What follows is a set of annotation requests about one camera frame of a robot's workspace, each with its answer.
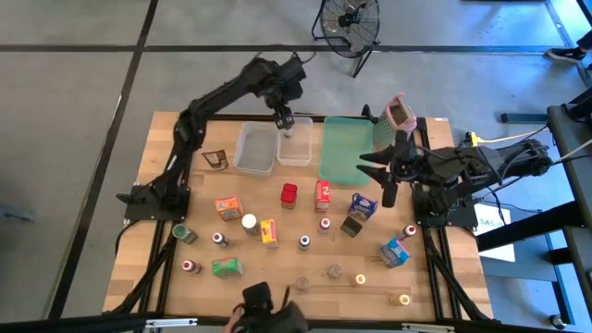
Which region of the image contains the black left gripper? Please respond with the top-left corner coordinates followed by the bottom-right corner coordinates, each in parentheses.
top-left (265, 68), bottom-right (307, 131)

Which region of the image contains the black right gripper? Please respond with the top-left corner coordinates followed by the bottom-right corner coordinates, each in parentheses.
top-left (355, 131), bottom-right (435, 189)

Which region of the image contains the dark blue Frosted Flakes box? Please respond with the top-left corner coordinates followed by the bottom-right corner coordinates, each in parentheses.
top-left (347, 191), bottom-right (379, 222)

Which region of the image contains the red Froot Loops box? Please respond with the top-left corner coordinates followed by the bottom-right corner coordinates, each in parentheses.
top-left (314, 179), bottom-right (332, 213)

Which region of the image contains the green black pepper tin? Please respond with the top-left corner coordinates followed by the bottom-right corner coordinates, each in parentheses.
top-left (339, 215), bottom-right (364, 239)

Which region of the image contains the red lid sprinkles jar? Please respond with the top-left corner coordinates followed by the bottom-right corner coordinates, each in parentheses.
top-left (279, 182), bottom-right (299, 210)

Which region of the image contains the light blue Rice Krispies box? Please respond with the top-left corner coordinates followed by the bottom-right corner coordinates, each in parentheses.
top-left (376, 237), bottom-right (412, 269)

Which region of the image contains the orange Frosted Mini Wheats box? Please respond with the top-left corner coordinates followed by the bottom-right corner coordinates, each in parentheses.
top-left (214, 195), bottom-right (244, 222)

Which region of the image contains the green lid spice jar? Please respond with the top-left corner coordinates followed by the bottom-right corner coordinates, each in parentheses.
top-left (171, 223), bottom-right (199, 245)

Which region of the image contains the small clear plastic bin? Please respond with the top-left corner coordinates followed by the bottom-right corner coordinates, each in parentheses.
top-left (276, 116), bottom-right (315, 167)

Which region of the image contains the teal plastic tray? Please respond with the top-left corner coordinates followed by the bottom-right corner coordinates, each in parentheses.
top-left (317, 115), bottom-right (375, 187)

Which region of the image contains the white lid bagel seasoning jar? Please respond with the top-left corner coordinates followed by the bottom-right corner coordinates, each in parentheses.
top-left (240, 213), bottom-right (260, 236)

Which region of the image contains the yellow Corn Pops box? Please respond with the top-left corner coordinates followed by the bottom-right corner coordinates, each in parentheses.
top-left (259, 217), bottom-right (280, 249)

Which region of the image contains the black floor fan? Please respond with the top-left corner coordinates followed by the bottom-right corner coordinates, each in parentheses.
top-left (310, 0), bottom-right (382, 79)

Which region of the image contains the white paper sheet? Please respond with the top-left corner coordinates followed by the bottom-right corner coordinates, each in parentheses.
top-left (474, 203), bottom-right (517, 264)

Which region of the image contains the green Apple Jacks box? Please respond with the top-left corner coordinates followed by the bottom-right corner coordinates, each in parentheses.
top-left (211, 256), bottom-right (245, 280)

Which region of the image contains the black side table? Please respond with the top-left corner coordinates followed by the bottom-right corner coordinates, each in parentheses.
top-left (475, 87), bottom-right (592, 327)

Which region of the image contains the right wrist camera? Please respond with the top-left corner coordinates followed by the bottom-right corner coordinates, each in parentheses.
top-left (380, 181), bottom-right (400, 209)

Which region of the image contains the grey plastic bin with handles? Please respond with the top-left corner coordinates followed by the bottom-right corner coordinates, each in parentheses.
top-left (232, 120), bottom-right (280, 178)

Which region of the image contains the metal box grater pink handle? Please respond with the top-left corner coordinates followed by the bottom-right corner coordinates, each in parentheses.
top-left (372, 92), bottom-right (418, 152)

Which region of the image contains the yellow power plug cable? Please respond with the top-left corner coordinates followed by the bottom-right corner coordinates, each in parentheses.
top-left (463, 124), bottom-right (551, 149)

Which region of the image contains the silver metal bracket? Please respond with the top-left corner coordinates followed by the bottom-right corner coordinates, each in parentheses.
top-left (401, 322), bottom-right (457, 333)
top-left (144, 317), bottom-right (199, 329)

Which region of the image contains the black aluminium table frame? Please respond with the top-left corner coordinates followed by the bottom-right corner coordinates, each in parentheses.
top-left (0, 104), bottom-right (592, 333)

